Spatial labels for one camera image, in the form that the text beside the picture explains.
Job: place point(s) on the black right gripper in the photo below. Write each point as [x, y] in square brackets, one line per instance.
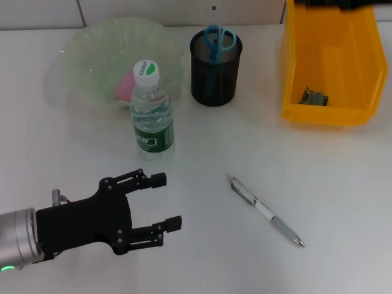
[330, 3]

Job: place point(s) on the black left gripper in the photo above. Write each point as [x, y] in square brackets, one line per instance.
[79, 223]

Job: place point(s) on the green label water bottle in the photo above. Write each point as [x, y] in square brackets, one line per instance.
[153, 137]

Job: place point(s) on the white grey ballpoint pen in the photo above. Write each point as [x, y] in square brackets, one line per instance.
[269, 214]

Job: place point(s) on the pink peach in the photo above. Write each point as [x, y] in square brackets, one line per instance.
[125, 87]

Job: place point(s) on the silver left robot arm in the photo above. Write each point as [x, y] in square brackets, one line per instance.
[16, 237]

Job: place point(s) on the black mesh pen holder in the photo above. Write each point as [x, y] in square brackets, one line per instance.
[223, 88]

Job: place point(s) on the translucent green fruit plate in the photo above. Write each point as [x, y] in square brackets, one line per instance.
[92, 46]

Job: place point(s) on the yellow plastic storage bin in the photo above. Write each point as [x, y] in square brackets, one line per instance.
[306, 61]

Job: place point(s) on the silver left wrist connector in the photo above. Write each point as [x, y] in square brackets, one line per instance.
[55, 197]

